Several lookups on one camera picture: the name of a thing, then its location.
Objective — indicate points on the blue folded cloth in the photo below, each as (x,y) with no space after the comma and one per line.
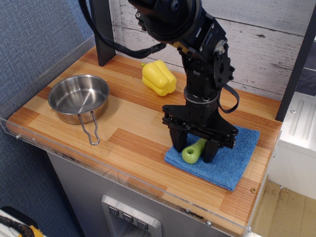
(228,165)

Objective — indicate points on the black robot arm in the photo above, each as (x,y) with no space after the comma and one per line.
(202,43)

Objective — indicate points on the yellow toy bell pepper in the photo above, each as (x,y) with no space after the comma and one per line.
(157,77)

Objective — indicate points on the black right upright post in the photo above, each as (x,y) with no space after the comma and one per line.
(298,67)

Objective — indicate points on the green handled grey spatula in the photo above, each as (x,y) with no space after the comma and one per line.
(192,153)

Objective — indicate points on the grey toy fridge cabinet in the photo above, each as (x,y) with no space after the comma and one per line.
(105,206)

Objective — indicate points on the clear acrylic table guard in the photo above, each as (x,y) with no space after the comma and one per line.
(134,141)

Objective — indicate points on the white side cabinet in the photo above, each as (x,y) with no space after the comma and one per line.
(293,164)

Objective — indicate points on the stainless steel pot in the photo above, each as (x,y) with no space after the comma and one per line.
(81,99)

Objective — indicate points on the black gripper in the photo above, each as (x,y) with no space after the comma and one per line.
(203,121)

